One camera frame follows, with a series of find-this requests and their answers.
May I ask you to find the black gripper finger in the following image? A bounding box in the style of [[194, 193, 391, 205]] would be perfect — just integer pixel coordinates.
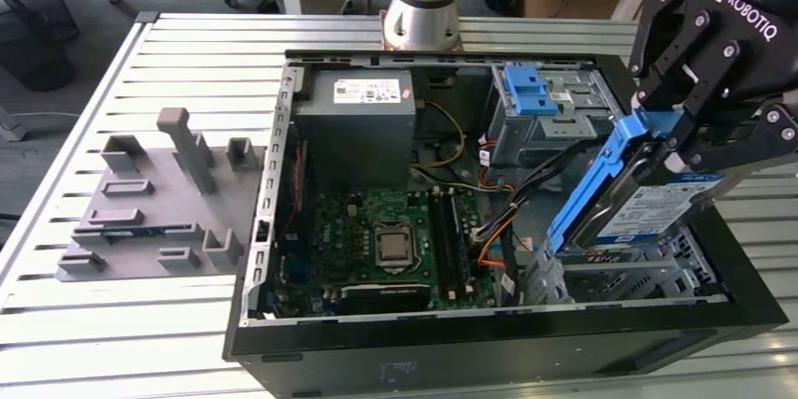
[[627, 0, 743, 113], [665, 107, 798, 172]]

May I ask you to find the hard disk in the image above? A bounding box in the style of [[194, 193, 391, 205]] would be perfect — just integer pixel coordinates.
[[546, 107, 729, 255]]

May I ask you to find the silver disk bay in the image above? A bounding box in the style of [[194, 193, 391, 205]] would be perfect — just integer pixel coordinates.
[[523, 230, 731, 306]]

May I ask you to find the blue plastic drive latch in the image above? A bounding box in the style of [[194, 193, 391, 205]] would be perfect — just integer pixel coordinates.
[[503, 64, 561, 116]]

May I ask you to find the silver optical drive cage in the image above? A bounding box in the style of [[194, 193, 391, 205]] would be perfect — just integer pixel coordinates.
[[484, 62, 630, 169]]

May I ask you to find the black RAM slot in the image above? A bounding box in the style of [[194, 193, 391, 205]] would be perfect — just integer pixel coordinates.
[[427, 186, 456, 302]]

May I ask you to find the grey power supply unit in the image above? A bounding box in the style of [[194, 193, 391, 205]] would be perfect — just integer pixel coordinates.
[[294, 69, 418, 191]]

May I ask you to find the black CPU socket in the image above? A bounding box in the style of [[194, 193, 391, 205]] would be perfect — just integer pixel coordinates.
[[371, 220, 420, 278]]

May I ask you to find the black open PC case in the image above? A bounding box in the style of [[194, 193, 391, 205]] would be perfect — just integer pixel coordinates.
[[222, 48, 789, 399]]

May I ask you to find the silver CPU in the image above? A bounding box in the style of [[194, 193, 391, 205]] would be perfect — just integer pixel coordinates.
[[376, 233, 412, 263]]

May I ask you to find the green motherboard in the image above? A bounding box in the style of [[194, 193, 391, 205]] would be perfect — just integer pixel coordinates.
[[308, 186, 500, 317]]

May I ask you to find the black graphics card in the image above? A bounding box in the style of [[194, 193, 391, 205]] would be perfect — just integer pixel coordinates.
[[335, 280, 432, 316]]

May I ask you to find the black case fan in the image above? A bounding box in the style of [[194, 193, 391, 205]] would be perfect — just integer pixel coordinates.
[[276, 136, 316, 255]]

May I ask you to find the grey parts rack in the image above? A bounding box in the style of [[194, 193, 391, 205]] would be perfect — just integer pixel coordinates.
[[55, 107, 270, 284]]

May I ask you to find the blue RAM stick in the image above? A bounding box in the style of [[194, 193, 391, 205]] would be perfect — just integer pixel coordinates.
[[99, 226, 170, 239]]

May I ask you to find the black mesh wastebasket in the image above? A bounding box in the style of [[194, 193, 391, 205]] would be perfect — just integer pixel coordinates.
[[0, 0, 80, 93]]

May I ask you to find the grey metal stand foot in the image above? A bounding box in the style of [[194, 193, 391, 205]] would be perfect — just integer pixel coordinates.
[[0, 104, 29, 142]]

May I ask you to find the black cable bundle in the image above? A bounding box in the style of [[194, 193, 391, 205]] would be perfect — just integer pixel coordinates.
[[498, 135, 617, 306]]

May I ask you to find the yellow wire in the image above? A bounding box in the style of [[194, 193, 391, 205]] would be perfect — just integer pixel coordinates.
[[410, 100, 467, 169]]

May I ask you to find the orange flat wire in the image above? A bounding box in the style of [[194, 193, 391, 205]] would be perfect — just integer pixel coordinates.
[[474, 223, 523, 270]]

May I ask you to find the red twisted fan wire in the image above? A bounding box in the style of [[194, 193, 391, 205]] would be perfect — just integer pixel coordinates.
[[279, 140, 308, 242]]

